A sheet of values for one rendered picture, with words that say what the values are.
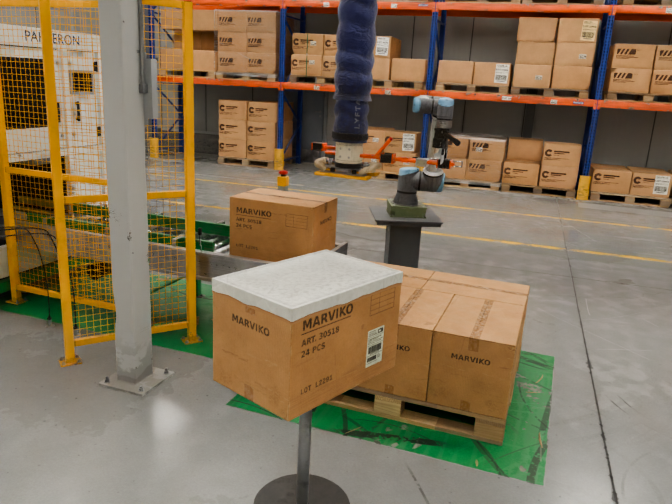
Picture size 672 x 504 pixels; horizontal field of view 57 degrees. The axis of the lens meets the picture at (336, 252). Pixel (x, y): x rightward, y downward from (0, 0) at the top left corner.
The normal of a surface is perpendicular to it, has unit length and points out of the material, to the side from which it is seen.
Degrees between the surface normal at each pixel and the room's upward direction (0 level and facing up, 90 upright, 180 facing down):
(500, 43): 90
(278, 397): 90
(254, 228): 90
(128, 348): 90
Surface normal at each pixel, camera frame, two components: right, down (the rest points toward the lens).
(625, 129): -0.30, 0.25
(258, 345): -0.66, 0.17
